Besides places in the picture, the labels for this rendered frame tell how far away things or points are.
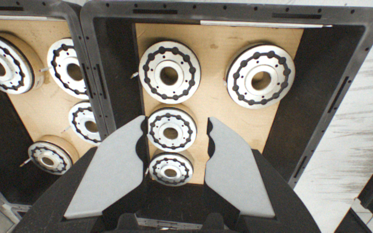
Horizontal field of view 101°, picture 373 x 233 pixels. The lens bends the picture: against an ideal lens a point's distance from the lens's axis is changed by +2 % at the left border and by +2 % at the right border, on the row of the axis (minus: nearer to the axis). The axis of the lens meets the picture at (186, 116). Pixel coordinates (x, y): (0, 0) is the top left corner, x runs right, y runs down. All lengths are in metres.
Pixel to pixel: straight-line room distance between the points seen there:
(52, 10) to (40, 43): 0.17
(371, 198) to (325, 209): 0.54
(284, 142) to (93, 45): 0.32
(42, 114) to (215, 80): 0.39
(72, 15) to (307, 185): 0.78
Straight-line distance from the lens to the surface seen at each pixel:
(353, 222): 2.05
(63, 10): 0.23
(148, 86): 0.28
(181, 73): 0.25
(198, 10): 0.18
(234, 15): 0.19
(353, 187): 0.85
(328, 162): 0.71
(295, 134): 0.30
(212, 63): 0.29
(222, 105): 0.31
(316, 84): 0.27
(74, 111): 0.37
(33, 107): 0.48
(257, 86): 0.30
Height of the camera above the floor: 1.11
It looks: 61 degrees down
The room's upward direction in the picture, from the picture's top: 170 degrees counter-clockwise
